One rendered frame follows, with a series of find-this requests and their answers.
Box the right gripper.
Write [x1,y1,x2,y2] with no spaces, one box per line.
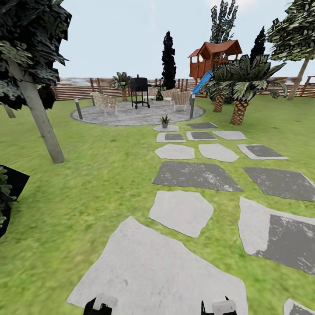
[201,301,237,315]

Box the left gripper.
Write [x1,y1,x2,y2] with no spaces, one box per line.
[83,302,112,315]

